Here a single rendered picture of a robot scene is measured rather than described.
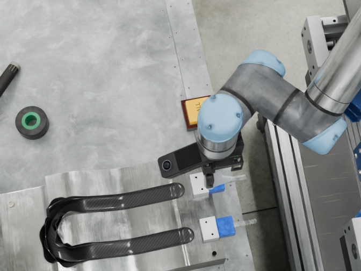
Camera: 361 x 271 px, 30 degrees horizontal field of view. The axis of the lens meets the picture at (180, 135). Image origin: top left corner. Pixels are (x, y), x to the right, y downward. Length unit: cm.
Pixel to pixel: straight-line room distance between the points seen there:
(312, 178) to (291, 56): 60
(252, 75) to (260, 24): 158
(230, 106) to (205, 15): 165
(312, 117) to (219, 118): 16
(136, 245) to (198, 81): 47
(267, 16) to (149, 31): 103
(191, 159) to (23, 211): 50
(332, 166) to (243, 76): 121
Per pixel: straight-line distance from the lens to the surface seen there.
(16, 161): 175
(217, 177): 141
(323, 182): 235
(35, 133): 173
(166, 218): 158
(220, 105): 115
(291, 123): 119
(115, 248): 156
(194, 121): 169
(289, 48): 274
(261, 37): 275
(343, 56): 113
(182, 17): 186
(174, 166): 133
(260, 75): 120
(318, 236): 230
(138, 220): 158
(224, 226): 156
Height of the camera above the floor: 243
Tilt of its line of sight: 71 degrees down
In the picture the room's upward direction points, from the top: 1 degrees counter-clockwise
